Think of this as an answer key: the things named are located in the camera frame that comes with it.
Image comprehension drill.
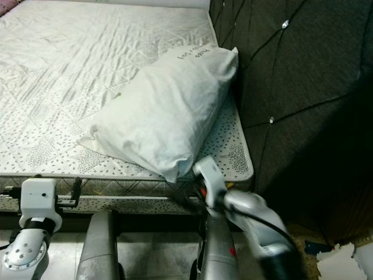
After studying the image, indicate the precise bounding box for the white pillow green tree print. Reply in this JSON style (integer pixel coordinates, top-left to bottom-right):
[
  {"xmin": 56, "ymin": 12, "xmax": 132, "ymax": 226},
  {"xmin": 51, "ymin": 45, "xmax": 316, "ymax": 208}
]
[{"xmin": 77, "ymin": 45, "xmax": 240, "ymax": 184}]

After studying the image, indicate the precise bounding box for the dark tufted headboard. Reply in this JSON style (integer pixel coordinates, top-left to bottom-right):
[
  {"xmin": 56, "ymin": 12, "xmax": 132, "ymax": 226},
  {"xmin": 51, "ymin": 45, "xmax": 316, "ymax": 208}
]
[{"xmin": 209, "ymin": 0, "xmax": 373, "ymax": 246}]

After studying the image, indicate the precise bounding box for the silver robot leg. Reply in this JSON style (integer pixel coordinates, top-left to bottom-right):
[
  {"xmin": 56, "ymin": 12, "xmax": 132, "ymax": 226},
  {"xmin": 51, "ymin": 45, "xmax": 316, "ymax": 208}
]
[
  {"xmin": 195, "ymin": 213, "xmax": 240, "ymax": 280},
  {"xmin": 76, "ymin": 210, "xmax": 123, "ymax": 280}
]

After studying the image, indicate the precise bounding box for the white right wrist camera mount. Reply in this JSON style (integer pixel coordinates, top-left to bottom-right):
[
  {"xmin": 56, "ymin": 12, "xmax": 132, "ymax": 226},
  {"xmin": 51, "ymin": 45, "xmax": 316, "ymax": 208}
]
[{"xmin": 193, "ymin": 156, "xmax": 228, "ymax": 211}]

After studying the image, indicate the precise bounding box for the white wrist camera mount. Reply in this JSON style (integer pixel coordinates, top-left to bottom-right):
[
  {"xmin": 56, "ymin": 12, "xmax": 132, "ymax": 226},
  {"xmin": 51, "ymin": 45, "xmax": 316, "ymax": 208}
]
[
  {"xmin": 20, "ymin": 178, "xmax": 64, "ymax": 231},
  {"xmin": 193, "ymin": 156, "xmax": 228, "ymax": 211}
]

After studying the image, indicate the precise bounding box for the silver robot right leg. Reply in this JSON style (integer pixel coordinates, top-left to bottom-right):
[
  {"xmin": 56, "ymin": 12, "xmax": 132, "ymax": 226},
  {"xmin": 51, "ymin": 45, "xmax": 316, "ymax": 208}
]
[{"xmin": 195, "ymin": 213, "xmax": 240, "ymax": 280}]

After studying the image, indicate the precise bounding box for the silver robot left leg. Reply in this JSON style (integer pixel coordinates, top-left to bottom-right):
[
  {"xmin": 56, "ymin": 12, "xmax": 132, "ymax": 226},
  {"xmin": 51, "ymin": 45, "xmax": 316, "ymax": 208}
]
[{"xmin": 76, "ymin": 210, "xmax": 123, "ymax": 280}]

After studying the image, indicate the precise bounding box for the white torn paper sheet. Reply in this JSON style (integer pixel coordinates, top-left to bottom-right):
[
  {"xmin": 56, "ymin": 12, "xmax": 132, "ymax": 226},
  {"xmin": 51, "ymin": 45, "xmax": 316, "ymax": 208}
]
[{"xmin": 315, "ymin": 240, "xmax": 373, "ymax": 280}]

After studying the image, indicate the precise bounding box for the white quilted mattress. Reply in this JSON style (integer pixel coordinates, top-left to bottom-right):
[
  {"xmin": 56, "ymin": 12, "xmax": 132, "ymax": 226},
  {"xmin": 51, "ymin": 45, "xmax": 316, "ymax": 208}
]
[{"xmin": 0, "ymin": 0, "xmax": 254, "ymax": 214}]

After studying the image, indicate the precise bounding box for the dark bed frame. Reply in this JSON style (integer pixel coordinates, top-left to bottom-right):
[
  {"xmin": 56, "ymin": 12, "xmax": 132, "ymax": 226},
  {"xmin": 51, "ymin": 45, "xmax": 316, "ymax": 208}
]
[{"xmin": 0, "ymin": 211, "xmax": 210, "ymax": 235}]

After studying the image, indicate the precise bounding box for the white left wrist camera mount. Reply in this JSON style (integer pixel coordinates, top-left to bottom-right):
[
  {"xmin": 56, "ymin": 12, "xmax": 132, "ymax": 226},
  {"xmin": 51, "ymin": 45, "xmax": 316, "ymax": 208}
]
[{"xmin": 20, "ymin": 178, "xmax": 64, "ymax": 231}]

